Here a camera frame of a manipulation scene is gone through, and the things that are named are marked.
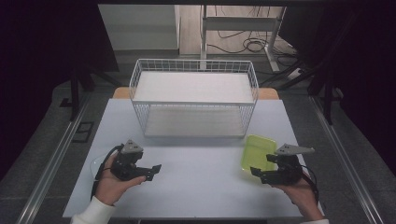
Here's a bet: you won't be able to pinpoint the person's right hand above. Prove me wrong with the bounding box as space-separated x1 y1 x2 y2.
274 178 325 221

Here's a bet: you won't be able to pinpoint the aluminium rail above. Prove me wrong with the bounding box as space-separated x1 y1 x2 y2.
309 94 385 224
16 92 92 224

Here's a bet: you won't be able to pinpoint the white power strip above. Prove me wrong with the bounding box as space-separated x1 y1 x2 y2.
286 67 304 80

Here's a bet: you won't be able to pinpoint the green lidded food container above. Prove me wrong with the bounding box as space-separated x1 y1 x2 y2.
241 133 278 174

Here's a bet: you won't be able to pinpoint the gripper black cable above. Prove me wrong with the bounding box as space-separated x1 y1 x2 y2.
91 144 125 201
300 163 320 204

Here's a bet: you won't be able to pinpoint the black floor cables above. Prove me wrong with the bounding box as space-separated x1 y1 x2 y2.
206 5 301 68

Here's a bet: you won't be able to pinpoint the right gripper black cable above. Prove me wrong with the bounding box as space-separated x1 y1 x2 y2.
300 163 320 204

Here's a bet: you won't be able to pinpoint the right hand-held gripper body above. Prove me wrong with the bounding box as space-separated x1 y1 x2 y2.
264 143 316 187

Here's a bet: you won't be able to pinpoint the white wire shelf rack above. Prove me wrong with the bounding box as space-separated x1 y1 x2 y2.
128 58 260 139

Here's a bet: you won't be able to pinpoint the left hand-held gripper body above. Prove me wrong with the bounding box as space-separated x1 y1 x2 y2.
110 139 148 182

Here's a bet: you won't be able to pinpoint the black metal stand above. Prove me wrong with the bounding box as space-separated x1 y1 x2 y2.
261 55 345 126
68 60 123 122

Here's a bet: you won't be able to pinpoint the white desk frame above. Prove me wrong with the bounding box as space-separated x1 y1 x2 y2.
200 4 288 73

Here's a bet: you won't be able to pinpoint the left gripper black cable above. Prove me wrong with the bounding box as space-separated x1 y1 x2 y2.
91 144 125 201

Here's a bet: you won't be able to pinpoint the black floor bracket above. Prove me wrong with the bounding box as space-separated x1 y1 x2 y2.
72 120 95 144

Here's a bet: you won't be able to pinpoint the white cabinet panel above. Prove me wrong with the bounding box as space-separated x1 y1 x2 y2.
97 4 182 52

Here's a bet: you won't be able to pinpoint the person's left hand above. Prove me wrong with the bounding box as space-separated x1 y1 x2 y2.
94 161 147 206

